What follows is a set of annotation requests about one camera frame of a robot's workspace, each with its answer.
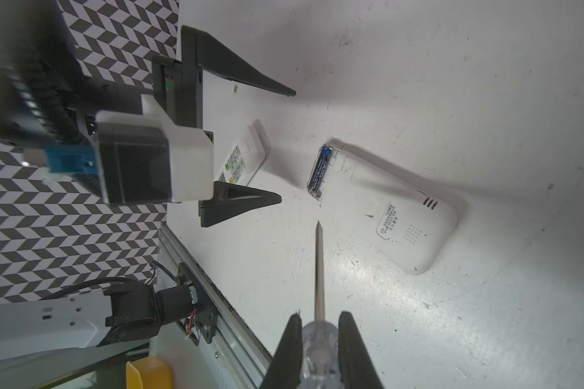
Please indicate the yellow plastic bin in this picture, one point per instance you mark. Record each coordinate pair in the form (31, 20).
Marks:
(149, 373)

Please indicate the battery in remote compartment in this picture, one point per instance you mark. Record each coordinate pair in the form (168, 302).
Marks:
(319, 169)

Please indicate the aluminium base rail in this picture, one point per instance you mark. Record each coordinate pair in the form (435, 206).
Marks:
(228, 354)

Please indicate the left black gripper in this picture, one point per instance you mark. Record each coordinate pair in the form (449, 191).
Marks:
(178, 89)

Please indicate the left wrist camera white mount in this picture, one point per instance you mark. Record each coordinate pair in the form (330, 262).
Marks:
(141, 158)

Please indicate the white remote with barcode label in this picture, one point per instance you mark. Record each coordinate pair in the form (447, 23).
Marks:
(243, 160)

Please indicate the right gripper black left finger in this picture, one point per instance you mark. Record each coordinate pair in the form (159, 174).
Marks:
(285, 367)

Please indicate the white remote with back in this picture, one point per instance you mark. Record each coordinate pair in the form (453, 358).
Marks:
(407, 225)

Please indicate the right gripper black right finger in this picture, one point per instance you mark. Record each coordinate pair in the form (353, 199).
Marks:
(355, 363)

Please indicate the clear handle screwdriver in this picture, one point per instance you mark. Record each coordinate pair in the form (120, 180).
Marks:
(320, 366)

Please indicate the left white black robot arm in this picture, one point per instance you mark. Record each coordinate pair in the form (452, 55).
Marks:
(46, 100)

